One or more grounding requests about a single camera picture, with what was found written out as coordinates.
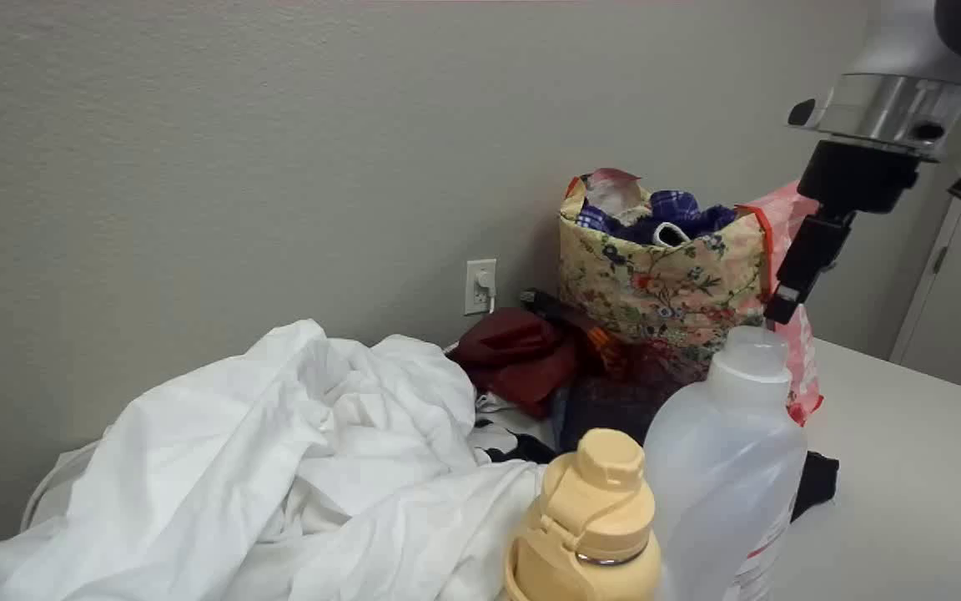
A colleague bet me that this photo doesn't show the white wall outlet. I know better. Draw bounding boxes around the white wall outlet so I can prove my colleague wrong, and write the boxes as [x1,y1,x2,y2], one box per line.
[460,258,501,319]

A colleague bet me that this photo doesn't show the tan plastic water bottle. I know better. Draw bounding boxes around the tan plastic water bottle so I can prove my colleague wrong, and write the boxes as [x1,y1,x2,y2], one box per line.
[501,427,664,601]

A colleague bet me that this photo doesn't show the translucent white plastic jug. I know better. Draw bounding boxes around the translucent white plastic jug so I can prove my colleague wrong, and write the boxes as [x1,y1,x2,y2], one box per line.
[640,325,811,601]

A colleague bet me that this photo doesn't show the small white rimmed item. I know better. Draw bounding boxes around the small white rimmed item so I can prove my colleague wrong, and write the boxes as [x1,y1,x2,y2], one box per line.
[650,217,694,249]

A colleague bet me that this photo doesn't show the dark purple garment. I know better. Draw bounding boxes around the dark purple garment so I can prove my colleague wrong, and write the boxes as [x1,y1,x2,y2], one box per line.
[551,371,694,452]

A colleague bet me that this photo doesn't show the dark red garment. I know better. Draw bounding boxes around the dark red garment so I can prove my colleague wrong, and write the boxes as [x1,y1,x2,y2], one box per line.
[443,308,586,419]

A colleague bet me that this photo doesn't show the black fabric piece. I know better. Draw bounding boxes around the black fabric piece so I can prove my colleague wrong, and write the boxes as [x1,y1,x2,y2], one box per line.
[517,285,577,326]

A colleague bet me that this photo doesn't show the orange patterned garment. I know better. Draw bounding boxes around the orange patterned garment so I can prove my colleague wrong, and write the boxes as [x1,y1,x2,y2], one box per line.
[581,319,650,385]

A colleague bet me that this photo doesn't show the floral pink laundry bag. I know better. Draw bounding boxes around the floral pink laundry bag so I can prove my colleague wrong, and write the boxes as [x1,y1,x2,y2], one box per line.
[555,164,827,432]

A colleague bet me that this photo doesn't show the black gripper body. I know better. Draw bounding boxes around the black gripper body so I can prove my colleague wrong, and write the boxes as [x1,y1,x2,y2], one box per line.
[794,137,925,220]

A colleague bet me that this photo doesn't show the blue garment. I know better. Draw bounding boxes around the blue garment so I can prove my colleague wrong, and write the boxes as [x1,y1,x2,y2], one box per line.
[577,188,740,249]

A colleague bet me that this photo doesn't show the white crumpled bed sheet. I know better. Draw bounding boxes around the white crumpled bed sheet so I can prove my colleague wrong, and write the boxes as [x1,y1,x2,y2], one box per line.
[0,316,555,601]

